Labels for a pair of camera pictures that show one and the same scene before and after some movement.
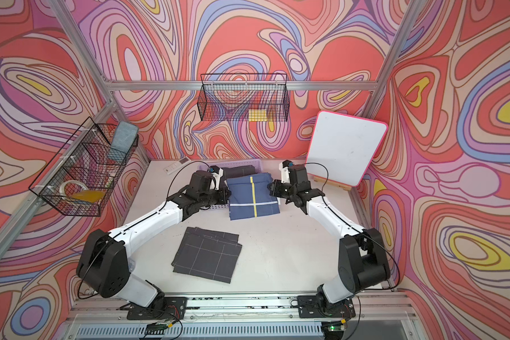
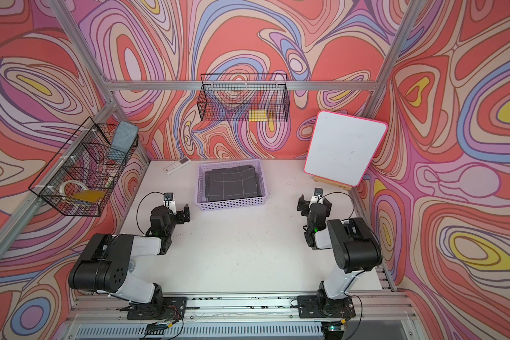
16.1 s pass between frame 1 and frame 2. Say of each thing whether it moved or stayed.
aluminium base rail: stayed
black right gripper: moved
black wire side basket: stayed
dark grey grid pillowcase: moved
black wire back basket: stayed
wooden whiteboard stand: stayed
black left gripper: moved
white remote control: stayed
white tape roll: stayed
